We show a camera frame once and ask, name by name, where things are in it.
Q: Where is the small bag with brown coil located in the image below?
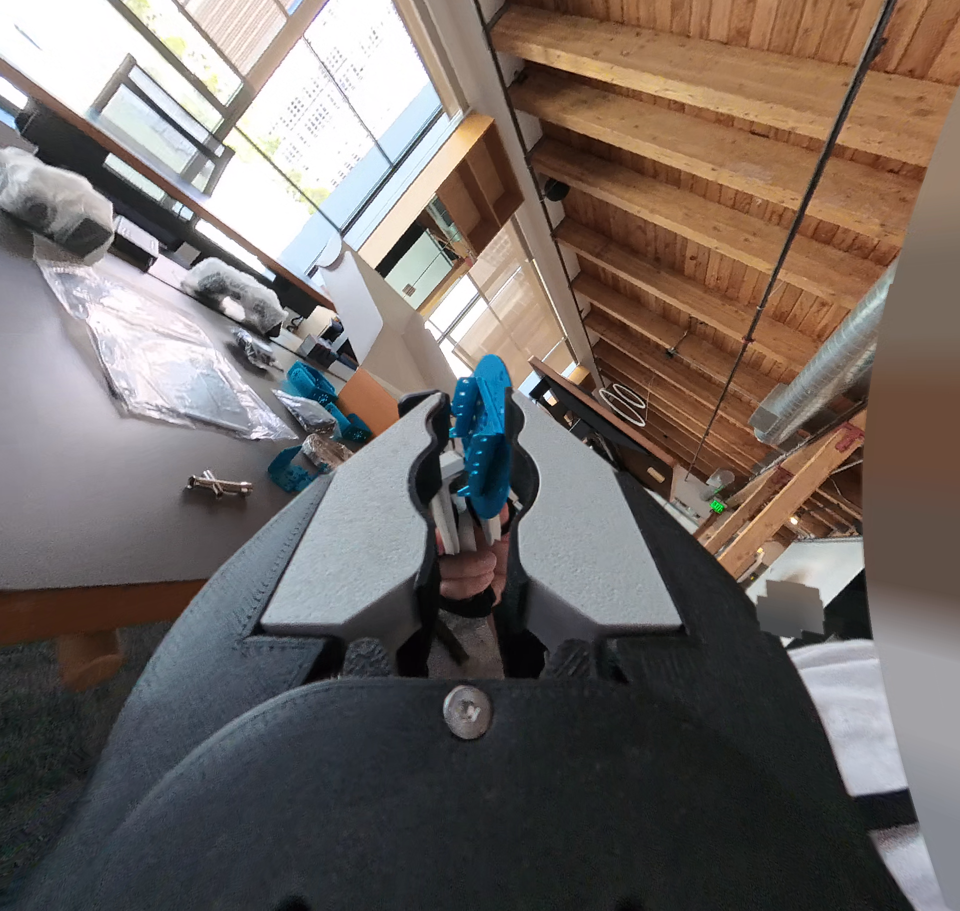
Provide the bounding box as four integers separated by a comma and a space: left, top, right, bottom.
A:
300, 433, 354, 470

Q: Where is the blue round metal plate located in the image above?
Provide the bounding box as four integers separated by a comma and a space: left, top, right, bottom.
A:
468, 353, 520, 520

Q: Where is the small bag of screws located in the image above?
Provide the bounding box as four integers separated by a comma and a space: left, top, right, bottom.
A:
228, 326, 282, 368

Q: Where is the open white cardboard box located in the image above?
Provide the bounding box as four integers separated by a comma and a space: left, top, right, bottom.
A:
318, 242, 460, 432

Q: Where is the silver ventilation duct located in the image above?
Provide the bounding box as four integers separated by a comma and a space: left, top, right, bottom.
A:
748, 258, 901, 447

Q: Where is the ring pendant light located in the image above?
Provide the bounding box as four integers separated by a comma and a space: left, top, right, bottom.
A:
598, 380, 652, 430

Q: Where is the small black box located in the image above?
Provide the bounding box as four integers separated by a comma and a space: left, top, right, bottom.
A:
112, 217, 160, 271

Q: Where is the blue perforated metal bracket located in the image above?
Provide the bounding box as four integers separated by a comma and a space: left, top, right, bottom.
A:
330, 401, 374, 447
450, 377, 489, 500
285, 359, 339, 406
267, 446, 331, 496

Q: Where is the bubble-wrapped black item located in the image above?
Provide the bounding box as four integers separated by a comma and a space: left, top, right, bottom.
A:
182, 257, 288, 335
0, 147, 115, 266

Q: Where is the grey desk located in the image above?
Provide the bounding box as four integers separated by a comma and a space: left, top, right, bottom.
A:
0, 176, 354, 691

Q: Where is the small dark electronic module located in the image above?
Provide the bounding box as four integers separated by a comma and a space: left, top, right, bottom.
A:
300, 329, 354, 365

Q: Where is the large clear plastic bag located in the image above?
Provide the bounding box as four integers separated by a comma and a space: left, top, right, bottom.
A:
33, 251, 301, 441

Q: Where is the small bag of dark parts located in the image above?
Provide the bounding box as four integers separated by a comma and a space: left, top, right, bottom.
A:
273, 389, 339, 432

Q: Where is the long black ceiling rail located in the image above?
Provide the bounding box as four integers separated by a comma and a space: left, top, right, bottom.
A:
705, 0, 927, 443

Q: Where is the wooden bookshelf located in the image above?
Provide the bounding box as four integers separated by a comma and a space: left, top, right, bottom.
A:
358, 112, 526, 305

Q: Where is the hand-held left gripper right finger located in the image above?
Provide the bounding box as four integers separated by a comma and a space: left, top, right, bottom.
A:
504, 392, 685, 678

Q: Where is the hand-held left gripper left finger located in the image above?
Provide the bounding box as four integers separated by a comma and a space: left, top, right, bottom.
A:
262, 392, 450, 678

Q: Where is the metal cross wrench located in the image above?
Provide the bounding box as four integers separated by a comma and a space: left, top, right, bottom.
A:
186, 472, 255, 501

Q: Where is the large window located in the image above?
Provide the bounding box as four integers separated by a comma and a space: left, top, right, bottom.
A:
0, 0, 466, 252

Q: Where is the slatted chair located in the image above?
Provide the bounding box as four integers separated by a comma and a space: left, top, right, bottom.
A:
88, 52, 235, 194

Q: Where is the person's white striped shirt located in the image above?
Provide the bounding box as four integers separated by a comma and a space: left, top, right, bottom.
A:
783, 637, 950, 911

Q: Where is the person's right hand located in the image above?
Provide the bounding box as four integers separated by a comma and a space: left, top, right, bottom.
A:
438, 548, 501, 602

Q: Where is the wood-edged office desk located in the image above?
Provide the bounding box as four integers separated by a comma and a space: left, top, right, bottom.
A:
0, 56, 336, 312

